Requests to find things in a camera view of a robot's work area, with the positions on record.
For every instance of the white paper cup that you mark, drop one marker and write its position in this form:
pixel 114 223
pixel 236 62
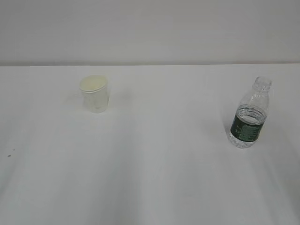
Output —
pixel 95 93

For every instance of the clear green-label water bottle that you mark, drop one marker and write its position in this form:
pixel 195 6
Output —
pixel 251 114

